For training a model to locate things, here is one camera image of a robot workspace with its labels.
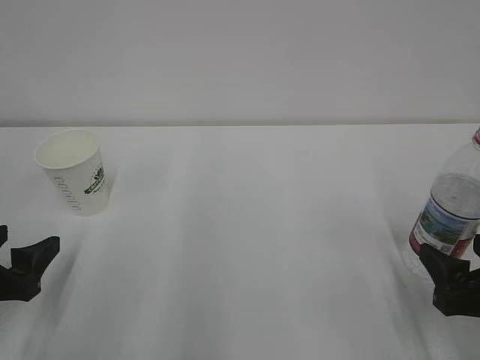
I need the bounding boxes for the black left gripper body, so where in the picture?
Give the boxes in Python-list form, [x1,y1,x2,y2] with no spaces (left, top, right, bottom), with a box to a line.
[0,266,41,302]

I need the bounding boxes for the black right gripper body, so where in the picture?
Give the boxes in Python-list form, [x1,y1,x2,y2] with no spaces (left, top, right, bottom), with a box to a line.
[433,269,479,317]

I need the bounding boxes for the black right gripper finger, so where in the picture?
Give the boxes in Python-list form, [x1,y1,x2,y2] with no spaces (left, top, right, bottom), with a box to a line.
[472,233,480,257]
[419,244,470,288]

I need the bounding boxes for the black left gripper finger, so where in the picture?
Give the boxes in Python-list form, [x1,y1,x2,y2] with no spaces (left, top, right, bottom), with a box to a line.
[10,236,60,291]
[0,225,8,247]

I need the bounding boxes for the clear plastic water bottle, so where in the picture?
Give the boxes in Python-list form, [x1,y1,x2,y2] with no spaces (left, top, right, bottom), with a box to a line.
[403,131,479,278]

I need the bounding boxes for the white paper cup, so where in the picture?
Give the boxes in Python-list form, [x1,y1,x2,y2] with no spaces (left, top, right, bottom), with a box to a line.
[34,129,110,217]

